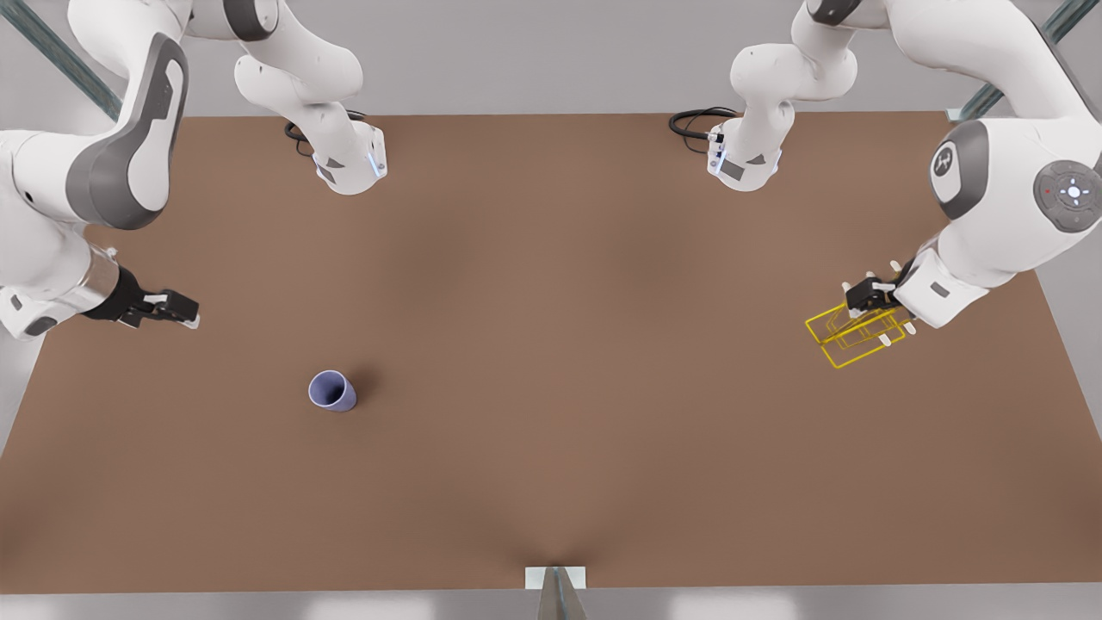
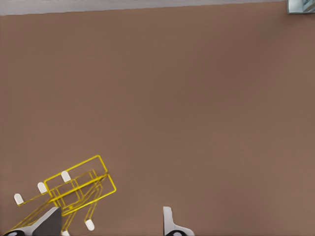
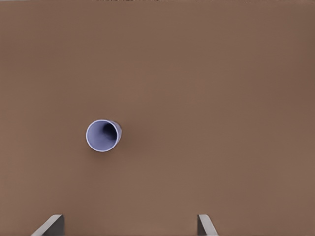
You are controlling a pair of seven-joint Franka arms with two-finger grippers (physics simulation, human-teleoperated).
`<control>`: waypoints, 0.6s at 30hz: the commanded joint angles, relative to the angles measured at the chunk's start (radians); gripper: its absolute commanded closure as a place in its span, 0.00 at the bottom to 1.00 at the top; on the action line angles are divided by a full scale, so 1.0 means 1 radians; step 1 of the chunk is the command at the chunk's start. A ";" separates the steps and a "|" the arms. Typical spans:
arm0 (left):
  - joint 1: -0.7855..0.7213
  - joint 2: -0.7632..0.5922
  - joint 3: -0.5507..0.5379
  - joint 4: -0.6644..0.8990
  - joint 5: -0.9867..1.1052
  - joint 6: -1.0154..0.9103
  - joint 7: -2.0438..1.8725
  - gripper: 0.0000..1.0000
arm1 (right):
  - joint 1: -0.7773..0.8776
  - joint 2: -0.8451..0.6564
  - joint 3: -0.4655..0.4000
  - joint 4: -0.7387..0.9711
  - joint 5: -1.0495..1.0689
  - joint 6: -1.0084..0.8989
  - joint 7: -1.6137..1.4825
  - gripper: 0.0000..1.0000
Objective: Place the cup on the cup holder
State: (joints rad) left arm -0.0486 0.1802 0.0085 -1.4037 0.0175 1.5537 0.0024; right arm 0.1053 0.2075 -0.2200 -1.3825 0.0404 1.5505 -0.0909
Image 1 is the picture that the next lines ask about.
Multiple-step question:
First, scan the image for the purple cup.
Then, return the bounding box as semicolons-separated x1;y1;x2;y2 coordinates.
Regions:
307;369;359;413

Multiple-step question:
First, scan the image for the yellow wire cup holder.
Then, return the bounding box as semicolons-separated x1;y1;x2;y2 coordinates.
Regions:
804;261;919;370

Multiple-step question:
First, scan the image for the black cable loop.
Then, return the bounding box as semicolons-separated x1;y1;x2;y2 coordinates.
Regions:
283;109;369;161
668;106;742;157

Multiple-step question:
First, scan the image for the silver frame post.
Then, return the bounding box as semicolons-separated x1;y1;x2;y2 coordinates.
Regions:
0;0;123;122
946;0;1102;122
524;565;589;620

